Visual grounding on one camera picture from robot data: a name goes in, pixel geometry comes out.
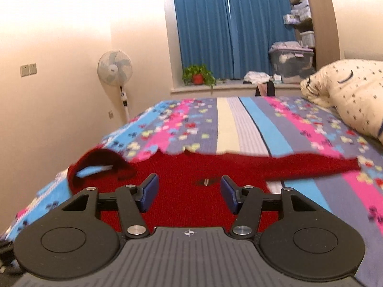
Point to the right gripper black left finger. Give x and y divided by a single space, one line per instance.
85 233

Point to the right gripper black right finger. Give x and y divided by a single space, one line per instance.
293 234

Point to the red knitted sweater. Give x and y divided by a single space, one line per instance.
189 182

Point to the dark clothes on sill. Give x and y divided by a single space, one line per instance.
265 89

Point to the white clothes pile on sill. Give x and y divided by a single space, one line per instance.
253 77

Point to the colourful striped bed blanket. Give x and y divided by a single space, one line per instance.
208 256

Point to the cream patterned pillow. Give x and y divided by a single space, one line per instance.
353 87

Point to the clear plastic storage bin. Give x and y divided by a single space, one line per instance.
291 61

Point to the white standing fan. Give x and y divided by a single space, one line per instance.
115 69

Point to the green plant in red pot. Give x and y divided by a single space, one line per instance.
198 75

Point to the wooden bookshelf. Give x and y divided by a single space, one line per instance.
323 24

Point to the blue window curtain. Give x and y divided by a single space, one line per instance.
231 37

